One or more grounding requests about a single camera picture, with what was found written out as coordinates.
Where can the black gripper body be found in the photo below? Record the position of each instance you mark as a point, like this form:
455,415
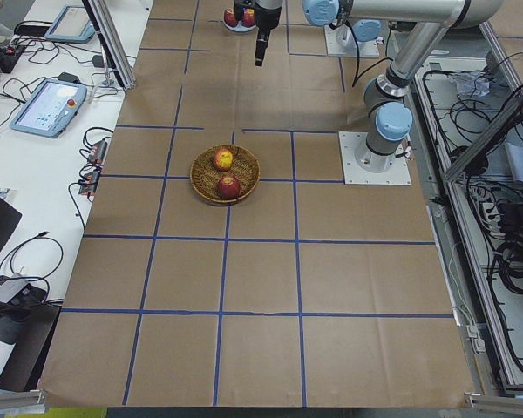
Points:
267,18

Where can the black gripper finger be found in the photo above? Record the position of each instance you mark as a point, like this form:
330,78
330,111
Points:
260,47

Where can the red yellow apple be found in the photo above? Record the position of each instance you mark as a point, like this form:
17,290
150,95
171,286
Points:
223,159

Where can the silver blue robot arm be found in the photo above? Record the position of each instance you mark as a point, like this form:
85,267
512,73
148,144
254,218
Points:
390,120

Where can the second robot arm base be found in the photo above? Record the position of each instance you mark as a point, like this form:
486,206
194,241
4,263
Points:
361,31

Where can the red apple on plate right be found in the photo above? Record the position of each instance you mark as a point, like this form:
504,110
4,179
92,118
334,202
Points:
248,18

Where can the red apple on plate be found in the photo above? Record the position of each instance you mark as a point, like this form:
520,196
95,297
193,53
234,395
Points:
248,18
229,18

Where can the red apple on plate left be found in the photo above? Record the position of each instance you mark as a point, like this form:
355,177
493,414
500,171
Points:
229,18

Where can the round wicker basket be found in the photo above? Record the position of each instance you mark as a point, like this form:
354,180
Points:
204,177

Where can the dark red apple in basket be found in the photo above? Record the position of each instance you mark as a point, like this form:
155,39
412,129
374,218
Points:
229,187

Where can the far teach pendant tablet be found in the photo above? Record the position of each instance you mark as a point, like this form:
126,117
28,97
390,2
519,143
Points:
72,25

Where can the teach pendant tablet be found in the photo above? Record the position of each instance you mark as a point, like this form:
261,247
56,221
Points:
72,25
50,108

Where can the upper black orange adapter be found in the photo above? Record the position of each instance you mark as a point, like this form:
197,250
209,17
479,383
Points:
96,153

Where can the black orange adapter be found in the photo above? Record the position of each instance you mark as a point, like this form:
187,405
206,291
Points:
96,153
89,183

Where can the crumpled plastic bag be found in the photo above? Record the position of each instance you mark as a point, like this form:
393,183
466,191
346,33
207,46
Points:
471,83

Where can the near teach pendant tablet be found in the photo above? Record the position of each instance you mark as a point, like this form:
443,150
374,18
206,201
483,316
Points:
50,108

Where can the lower black orange adapter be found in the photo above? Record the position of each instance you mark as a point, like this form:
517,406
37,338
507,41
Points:
89,183

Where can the diagonal aluminium strut right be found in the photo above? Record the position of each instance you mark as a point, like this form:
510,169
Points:
510,114

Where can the brown paper table cover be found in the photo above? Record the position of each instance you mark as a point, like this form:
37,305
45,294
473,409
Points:
308,293

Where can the black electronics board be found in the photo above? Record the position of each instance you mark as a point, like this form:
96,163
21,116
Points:
9,55

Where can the white power strip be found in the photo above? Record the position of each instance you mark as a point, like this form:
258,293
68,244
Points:
486,206

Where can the grey usb hub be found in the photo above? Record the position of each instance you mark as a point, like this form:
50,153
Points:
21,293

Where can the black mat lower left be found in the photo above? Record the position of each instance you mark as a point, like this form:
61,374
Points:
29,331

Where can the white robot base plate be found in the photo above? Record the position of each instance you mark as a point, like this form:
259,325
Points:
363,167

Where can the aluminium frame post left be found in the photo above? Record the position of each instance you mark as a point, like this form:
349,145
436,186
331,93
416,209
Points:
115,55

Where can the aluminium rail right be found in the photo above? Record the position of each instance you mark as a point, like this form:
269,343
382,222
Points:
485,273

